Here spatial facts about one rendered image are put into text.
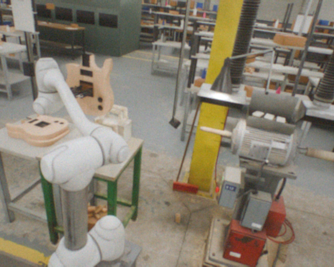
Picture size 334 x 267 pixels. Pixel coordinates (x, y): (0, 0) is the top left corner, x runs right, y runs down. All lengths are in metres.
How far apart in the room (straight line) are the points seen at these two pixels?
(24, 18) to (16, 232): 1.98
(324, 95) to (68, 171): 1.47
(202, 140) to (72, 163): 2.07
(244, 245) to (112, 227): 1.05
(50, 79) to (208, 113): 1.74
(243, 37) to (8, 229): 2.54
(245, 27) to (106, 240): 1.39
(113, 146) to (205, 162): 2.07
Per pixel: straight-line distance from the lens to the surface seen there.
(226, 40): 2.54
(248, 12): 1.68
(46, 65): 1.43
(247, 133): 1.72
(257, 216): 1.94
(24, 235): 2.83
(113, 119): 2.18
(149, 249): 2.58
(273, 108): 1.83
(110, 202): 1.97
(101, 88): 1.72
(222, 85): 1.57
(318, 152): 1.90
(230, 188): 1.62
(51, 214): 2.40
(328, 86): 1.80
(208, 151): 2.91
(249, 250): 2.15
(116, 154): 1.00
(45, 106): 1.46
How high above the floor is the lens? 2.03
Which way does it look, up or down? 28 degrees down
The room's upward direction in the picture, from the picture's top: 7 degrees clockwise
